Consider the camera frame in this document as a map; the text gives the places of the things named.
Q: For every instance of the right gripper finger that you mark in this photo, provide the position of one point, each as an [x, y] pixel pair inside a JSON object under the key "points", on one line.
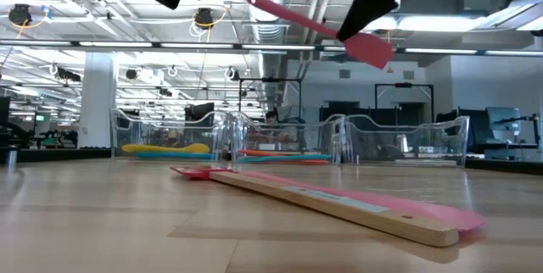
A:
{"points": [[375, 10], [356, 10]]}

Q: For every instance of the person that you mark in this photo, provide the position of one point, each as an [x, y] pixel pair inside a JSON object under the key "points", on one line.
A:
{"points": [[271, 116]]}

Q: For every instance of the grey monitor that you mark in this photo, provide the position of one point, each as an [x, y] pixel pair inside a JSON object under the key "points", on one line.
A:
{"points": [[502, 120]]}

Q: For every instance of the dark monitor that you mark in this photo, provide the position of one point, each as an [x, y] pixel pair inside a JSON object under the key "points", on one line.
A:
{"points": [[199, 112]]}

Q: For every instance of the blue silicone spoon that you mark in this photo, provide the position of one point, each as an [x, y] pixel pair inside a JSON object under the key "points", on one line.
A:
{"points": [[178, 155]]}

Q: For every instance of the metal cylinder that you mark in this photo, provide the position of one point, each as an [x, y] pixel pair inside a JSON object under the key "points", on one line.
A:
{"points": [[12, 160]]}

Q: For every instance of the clear plastic bin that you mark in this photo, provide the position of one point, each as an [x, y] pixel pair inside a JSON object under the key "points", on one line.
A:
{"points": [[127, 133], [305, 137], [424, 137]]}

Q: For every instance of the white building column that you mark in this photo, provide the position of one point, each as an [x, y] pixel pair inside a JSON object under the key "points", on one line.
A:
{"points": [[97, 78]]}

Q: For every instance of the light blue silicone spatula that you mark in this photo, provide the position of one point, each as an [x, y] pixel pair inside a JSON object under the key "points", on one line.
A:
{"points": [[280, 158]]}

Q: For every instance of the orange wide silicone spatula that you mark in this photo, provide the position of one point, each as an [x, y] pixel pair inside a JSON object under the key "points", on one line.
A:
{"points": [[263, 152]]}

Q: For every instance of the black gantry frame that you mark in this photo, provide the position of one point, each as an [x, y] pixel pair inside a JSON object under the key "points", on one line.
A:
{"points": [[403, 85]]}

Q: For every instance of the yellow silicone spoon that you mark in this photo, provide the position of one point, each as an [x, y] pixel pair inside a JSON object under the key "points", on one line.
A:
{"points": [[169, 148]]}

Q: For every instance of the pink square-headed silicone spatula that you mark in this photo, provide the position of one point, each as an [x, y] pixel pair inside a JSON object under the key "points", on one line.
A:
{"points": [[369, 50]]}

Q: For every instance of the pink round-headed silicone spatula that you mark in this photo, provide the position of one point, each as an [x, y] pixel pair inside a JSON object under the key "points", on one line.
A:
{"points": [[445, 218]]}

